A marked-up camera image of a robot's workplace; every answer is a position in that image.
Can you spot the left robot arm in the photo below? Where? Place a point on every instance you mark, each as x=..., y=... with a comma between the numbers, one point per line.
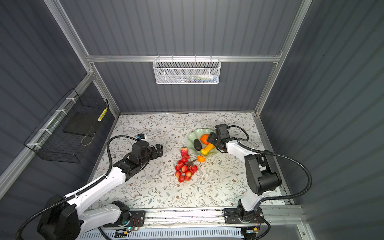
x=68, y=217

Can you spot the large orange fake fruit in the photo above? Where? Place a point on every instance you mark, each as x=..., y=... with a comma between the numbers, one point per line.
x=204, y=139

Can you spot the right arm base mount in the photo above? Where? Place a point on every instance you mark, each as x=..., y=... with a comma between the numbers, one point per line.
x=234, y=216

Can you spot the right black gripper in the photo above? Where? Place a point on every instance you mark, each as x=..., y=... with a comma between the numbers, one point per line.
x=211, y=138

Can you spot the green scalloped fruit bowl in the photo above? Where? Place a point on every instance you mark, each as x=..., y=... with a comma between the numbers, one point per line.
x=197, y=135

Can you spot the aluminium front rail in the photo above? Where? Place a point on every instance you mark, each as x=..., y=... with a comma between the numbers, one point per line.
x=190, y=218

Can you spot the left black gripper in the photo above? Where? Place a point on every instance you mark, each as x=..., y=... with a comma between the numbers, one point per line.
x=159, y=149

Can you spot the black wire wall basket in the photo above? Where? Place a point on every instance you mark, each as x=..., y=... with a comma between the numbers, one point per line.
x=67, y=135

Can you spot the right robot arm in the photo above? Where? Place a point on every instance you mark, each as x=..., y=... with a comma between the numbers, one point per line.
x=261, y=170

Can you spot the items in white basket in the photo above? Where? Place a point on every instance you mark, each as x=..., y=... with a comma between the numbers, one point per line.
x=205, y=78

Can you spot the white wire wall basket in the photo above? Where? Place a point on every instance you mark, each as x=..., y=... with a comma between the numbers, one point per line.
x=169, y=73

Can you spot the black pad in basket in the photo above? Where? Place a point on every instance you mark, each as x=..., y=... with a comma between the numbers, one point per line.
x=83, y=124

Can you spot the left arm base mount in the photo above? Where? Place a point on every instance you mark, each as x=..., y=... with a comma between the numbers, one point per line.
x=132, y=219

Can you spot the red fake cherry bunch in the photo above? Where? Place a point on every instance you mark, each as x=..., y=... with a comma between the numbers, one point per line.
x=185, y=168

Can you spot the small fake tangerine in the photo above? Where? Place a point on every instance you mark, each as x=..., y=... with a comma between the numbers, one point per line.
x=201, y=159

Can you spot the yellow orange fake squash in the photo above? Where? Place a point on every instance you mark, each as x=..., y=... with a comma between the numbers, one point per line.
x=209, y=147

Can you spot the dark fake avocado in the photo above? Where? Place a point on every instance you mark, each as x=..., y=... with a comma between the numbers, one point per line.
x=197, y=145

